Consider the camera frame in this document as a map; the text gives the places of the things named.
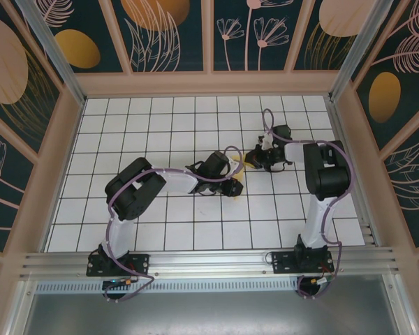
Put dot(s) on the yellow cloth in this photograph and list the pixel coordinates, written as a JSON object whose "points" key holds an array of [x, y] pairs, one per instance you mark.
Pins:
{"points": [[246, 164]]}

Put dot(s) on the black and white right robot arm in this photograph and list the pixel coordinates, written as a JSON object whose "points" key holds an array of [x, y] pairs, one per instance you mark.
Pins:
{"points": [[328, 174]]}

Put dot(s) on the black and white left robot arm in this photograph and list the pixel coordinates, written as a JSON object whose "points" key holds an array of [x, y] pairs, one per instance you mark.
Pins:
{"points": [[136, 188]]}

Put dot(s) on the white grid mat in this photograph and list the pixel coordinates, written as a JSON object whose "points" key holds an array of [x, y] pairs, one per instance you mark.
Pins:
{"points": [[209, 234]]}

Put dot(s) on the grey metal panel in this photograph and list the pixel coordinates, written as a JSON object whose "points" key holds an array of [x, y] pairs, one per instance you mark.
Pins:
{"points": [[209, 314]]}

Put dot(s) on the black connector box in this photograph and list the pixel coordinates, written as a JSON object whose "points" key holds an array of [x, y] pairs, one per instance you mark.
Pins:
{"points": [[120, 282]]}

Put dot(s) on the aluminium side rail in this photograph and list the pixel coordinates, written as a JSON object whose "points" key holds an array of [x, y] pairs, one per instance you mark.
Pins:
{"points": [[338, 122]]}

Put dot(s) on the aluminium frame rail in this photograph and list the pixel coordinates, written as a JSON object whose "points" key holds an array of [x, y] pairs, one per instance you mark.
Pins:
{"points": [[209, 261]]}

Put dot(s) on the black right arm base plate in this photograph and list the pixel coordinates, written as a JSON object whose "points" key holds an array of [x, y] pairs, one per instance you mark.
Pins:
{"points": [[283, 263]]}

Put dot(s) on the aluminium corner post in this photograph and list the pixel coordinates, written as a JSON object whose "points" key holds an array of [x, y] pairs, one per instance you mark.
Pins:
{"points": [[357, 52], [59, 59]]}

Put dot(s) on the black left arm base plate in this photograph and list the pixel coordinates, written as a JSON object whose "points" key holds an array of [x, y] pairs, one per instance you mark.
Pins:
{"points": [[143, 261]]}

